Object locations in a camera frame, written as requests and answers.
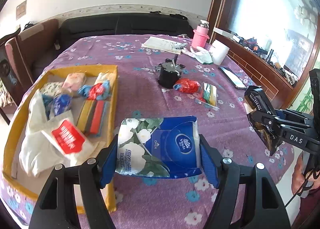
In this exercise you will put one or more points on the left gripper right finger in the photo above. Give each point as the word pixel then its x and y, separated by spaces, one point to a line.
pixel 247 196

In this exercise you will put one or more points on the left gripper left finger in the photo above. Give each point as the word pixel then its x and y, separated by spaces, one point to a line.
pixel 56 206

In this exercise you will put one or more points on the black gold snack bag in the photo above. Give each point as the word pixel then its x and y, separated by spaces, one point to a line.
pixel 262 117

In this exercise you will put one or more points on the blue Vinda tissue bag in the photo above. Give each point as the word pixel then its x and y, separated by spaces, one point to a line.
pixel 60 104

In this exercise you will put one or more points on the blue floral Vinda tissue pack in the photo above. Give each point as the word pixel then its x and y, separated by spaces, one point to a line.
pixel 159 147

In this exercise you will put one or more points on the right bare hand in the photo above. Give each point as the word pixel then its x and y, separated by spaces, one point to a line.
pixel 298 177

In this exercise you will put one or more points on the white cloth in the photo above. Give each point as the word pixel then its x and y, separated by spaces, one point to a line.
pixel 37 153

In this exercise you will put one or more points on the red white tissue pack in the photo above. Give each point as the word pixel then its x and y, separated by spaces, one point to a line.
pixel 68 140

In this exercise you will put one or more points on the black smartphone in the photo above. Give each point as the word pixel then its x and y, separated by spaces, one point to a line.
pixel 233 79

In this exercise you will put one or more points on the yellow rimmed cardboard tray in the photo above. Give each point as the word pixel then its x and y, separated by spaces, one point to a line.
pixel 66 117

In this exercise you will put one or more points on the yellow green wrapped pack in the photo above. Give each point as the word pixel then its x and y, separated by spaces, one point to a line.
pixel 208 96

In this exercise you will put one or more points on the stacked coloured sponges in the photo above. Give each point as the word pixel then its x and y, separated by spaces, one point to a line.
pixel 92 117

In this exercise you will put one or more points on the blue towel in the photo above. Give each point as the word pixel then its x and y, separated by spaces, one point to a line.
pixel 47 100

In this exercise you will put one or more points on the white green floral tissue pack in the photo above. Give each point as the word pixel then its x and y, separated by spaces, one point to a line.
pixel 51 89

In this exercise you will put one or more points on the red plastic bag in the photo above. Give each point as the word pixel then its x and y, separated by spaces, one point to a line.
pixel 186 86

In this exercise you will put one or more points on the white glove on table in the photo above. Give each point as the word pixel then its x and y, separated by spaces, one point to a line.
pixel 202 56

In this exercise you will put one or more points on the dark wooden chair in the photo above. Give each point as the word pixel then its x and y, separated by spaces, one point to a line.
pixel 16 79

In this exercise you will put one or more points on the red and blue cloth bundle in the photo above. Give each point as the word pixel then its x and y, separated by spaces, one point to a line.
pixel 99 91

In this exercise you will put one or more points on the pink tissue pack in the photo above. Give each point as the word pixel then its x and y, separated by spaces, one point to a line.
pixel 73 83

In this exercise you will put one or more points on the pink water bottle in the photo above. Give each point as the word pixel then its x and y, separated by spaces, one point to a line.
pixel 200 34

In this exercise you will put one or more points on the cream tissue pack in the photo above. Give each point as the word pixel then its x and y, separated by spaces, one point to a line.
pixel 107 76

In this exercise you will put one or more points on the black small container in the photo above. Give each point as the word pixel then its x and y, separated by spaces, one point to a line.
pixel 170 72

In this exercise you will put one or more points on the purple floral tablecloth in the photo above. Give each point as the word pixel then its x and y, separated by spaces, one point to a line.
pixel 166 203

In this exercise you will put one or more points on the brown armchair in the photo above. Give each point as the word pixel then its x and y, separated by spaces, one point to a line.
pixel 32 50

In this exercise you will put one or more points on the white paper booklet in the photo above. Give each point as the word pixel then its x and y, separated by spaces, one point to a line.
pixel 163 44

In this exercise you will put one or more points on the black sofa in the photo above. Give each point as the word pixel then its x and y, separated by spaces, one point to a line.
pixel 74 29

